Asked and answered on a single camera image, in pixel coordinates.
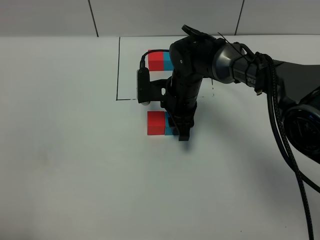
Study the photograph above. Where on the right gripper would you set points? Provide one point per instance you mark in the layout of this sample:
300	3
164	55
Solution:
181	100

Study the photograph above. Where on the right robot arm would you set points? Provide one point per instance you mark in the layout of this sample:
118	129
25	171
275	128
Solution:
293	90

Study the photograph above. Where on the blue template block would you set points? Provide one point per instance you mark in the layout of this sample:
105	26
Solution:
167	63

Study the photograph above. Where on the red template block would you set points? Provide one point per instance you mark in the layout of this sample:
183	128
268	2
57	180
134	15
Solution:
156	61

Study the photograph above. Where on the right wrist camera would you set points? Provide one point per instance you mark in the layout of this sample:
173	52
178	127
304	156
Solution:
149	91

